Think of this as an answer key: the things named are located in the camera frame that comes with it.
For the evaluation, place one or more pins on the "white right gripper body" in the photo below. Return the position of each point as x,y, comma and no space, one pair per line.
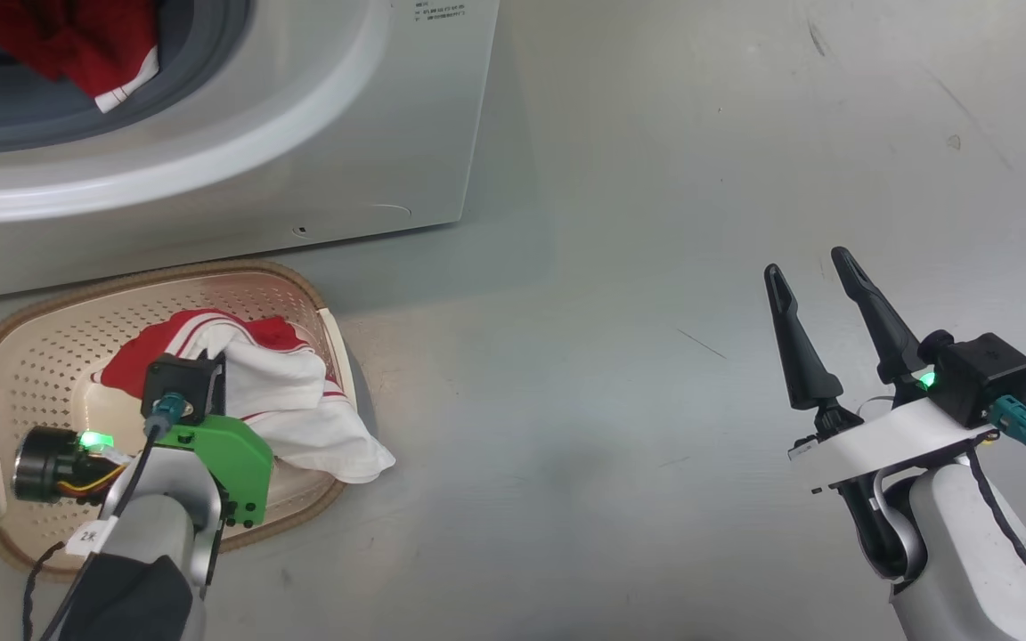
887,436

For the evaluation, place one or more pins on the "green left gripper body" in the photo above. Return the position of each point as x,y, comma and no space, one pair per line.
241,454

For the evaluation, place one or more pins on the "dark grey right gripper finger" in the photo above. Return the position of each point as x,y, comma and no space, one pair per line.
811,374
887,343

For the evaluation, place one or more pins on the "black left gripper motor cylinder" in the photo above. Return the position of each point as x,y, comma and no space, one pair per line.
41,467

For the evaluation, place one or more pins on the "cream perforated laundry basket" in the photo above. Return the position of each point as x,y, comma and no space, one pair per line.
32,356

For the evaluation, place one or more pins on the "white front-load washing machine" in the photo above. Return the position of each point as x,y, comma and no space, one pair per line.
344,133

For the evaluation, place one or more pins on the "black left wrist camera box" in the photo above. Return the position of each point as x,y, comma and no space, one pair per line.
183,383

